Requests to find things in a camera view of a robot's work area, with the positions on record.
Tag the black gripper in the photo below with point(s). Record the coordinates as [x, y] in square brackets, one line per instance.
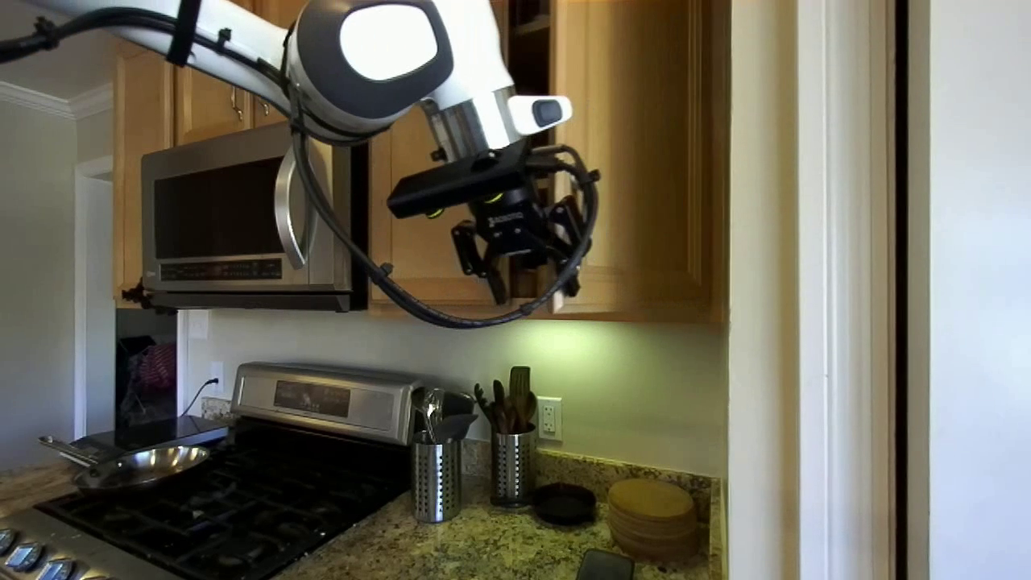
[516, 220]

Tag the wooden cabinet door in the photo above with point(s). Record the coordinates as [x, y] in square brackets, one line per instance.
[425, 253]
[647, 162]

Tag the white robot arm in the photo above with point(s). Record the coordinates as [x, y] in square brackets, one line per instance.
[365, 53]

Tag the wooden microwave surround cabinet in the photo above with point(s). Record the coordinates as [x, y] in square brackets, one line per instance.
[215, 118]

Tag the wooden spatula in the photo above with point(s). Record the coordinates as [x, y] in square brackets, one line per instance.
[524, 396]

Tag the black spatula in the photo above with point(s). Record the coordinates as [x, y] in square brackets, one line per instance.
[455, 416]

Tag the steel ladle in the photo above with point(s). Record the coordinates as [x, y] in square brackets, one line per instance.
[428, 408]

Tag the steel utensil holder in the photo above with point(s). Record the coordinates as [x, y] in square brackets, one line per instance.
[435, 484]
[516, 468]

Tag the small black dish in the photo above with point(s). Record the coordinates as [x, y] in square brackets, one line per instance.
[566, 502]

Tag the stack of cork trivets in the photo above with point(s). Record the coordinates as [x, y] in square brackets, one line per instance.
[649, 515]

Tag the stainless microwave oven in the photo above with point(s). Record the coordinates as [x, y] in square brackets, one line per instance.
[215, 212]

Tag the dark smartphone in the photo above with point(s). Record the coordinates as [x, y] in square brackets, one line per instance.
[607, 567]

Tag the black panel with pink print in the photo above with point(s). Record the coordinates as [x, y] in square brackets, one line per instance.
[148, 376]

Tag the stainless gas range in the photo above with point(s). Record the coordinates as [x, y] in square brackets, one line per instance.
[215, 515]

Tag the steel frying pan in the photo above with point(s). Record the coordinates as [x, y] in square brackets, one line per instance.
[151, 464]

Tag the white door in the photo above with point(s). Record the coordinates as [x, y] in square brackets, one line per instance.
[985, 292]

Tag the silver stove knob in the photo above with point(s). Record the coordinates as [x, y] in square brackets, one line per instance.
[58, 567]
[26, 554]

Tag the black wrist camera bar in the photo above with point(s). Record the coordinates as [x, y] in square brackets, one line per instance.
[441, 194]

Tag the white wall outlet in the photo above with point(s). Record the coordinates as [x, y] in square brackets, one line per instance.
[215, 376]
[548, 419]

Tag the wooden wall cabinet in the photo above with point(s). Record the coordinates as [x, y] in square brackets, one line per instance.
[723, 162]

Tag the white door frame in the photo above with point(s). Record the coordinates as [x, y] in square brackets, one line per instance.
[850, 292]

